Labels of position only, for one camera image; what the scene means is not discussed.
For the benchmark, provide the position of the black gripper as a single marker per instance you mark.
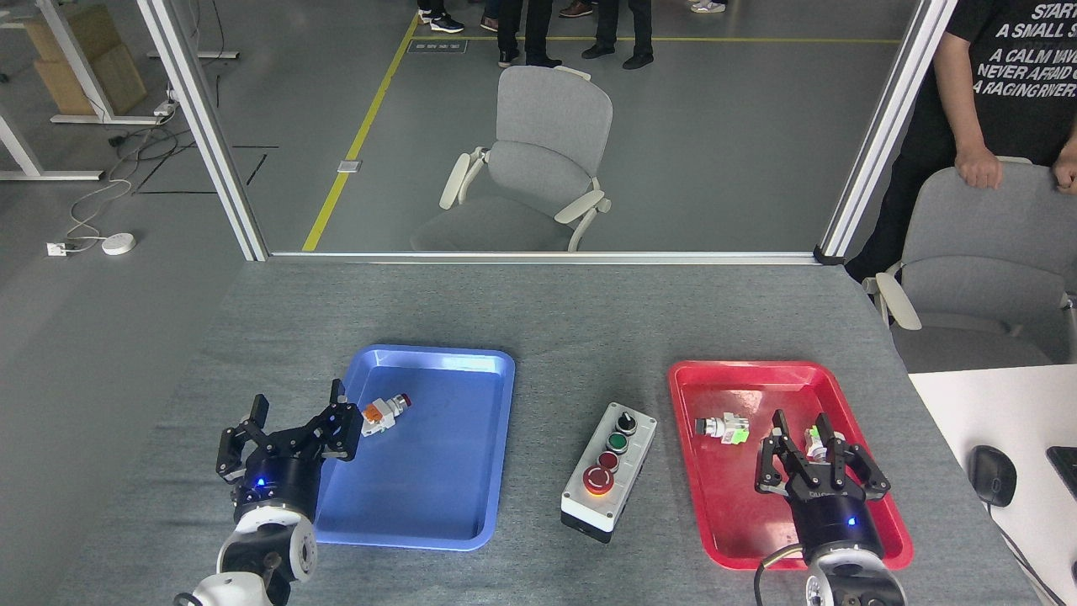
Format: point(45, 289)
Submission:
point(278, 492)
point(837, 522)

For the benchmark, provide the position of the grey four-button control box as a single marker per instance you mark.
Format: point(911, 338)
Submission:
point(602, 505)

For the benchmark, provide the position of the red push button, orange block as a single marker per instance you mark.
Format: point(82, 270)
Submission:
point(383, 414)

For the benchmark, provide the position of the black push button, green block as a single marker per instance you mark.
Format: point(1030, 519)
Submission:
point(724, 427)

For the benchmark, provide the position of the large cardboard box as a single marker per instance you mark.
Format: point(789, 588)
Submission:
point(114, 80)

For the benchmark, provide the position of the person's right hand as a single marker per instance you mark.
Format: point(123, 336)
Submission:
point(978, 168)

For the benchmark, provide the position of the person's left hand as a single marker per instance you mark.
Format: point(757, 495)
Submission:
point(1067, 172)

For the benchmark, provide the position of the red plastic tray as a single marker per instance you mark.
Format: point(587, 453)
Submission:
point(732, 497)

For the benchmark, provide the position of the blue plastic tray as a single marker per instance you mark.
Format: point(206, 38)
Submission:
point(421, 480)

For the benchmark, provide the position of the black computer mouse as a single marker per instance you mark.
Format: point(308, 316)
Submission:
point(993, 475)

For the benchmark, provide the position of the black keyboard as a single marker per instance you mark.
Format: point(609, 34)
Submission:
point(1067, 467)

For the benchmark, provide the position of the white round floor device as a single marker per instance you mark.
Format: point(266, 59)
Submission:
point(119, 243)

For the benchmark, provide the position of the metal floor plate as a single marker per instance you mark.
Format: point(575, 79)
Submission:
point(349, 166)

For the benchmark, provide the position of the white power strip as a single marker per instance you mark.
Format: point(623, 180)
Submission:
point(165, 107)

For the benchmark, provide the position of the white desk leg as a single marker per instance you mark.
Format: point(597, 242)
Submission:
point(34, 164)

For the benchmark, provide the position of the grey office chair, folded armrests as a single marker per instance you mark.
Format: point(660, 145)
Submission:
point(547, 160)

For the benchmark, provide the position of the person in printed shirt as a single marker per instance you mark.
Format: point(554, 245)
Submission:
point(1010, 93)

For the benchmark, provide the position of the dark floor sign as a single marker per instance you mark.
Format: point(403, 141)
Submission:
point(437, 46)

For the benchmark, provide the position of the person in black sneakers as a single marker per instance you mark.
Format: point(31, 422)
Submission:
point(444, 21)

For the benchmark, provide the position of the person in black trousers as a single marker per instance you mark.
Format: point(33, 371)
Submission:
point(538, 34)
point(641, 34)

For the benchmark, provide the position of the person in white shoes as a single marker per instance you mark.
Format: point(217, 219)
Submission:
point(708, 7)

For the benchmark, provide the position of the green push button switch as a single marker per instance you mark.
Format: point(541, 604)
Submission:
point(813, 439)

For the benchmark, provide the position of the silver aluminium post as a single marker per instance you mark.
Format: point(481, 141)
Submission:
point(883, 126)
point(206, 126)

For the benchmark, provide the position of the white desk frame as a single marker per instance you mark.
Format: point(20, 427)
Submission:
point(80, 67)

